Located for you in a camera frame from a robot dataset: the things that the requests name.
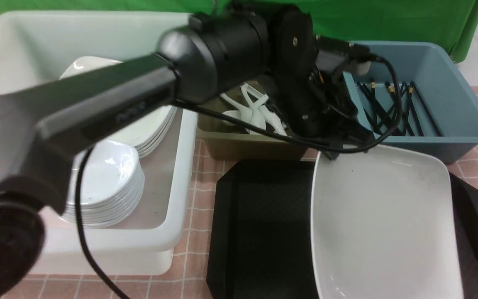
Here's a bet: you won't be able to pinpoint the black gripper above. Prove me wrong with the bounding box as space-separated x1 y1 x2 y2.
264 37 374 160

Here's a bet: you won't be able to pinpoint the large white rectangular plate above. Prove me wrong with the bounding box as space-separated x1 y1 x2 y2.
310 145 464 299

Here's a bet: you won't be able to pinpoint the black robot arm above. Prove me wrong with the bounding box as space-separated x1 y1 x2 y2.
0 1 379 297

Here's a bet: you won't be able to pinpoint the white spoon in bin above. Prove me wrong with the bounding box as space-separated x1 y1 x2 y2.
241 83 287 136
220 93 267 130
222 110 243 126

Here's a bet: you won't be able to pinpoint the olive green plastic bin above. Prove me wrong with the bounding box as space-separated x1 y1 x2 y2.
196 37 329 161

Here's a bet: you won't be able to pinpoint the black chopsticks in bin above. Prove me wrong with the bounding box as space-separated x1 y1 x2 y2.
357 79 443 137

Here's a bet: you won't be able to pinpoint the blue plastic bin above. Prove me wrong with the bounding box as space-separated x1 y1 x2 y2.
363 41 478 164

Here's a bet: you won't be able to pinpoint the black serving tray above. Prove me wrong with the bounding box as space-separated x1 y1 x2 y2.
205 159 478 299

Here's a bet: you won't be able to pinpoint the green cloth backdrop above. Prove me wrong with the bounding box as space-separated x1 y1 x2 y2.
0 0 478 62

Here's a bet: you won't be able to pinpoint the stack of white plates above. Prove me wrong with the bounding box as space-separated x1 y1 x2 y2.
59 56 177 158

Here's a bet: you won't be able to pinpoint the pink checkered tablecloth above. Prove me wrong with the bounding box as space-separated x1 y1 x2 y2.
0 81 478 299

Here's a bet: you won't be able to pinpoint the stack of white bowls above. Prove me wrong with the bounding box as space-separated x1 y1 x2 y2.
81 140 145 228

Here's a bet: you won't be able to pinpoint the large white plastic bin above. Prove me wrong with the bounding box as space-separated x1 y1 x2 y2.
0 11 198 276

